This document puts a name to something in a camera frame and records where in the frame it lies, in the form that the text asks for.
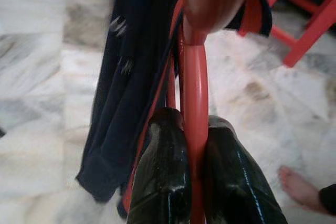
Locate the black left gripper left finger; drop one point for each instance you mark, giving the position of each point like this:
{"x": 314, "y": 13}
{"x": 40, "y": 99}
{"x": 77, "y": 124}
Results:
{"x": 162, "y": 169}

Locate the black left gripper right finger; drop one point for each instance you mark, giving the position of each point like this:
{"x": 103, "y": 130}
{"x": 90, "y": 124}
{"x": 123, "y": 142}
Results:
{"x": 231, "y": 182}

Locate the red plastic hanger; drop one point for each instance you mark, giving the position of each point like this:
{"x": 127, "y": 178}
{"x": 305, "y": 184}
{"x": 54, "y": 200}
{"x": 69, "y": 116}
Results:
{"x": 195, "y": 90}

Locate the navy shirt orange trim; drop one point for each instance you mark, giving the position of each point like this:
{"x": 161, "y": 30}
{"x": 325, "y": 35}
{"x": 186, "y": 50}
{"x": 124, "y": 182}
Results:
{"x": 126, "y": 77}

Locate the person bare foot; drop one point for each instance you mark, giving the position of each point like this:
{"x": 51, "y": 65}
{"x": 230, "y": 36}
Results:
{"x": 296, "y": 184}

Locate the black trouser leg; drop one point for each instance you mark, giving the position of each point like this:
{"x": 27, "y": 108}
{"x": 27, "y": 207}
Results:
{"x": 329, "y": 199}

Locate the red plastic stool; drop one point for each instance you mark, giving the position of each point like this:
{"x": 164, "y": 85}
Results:
{"x": 302, "y": 48}

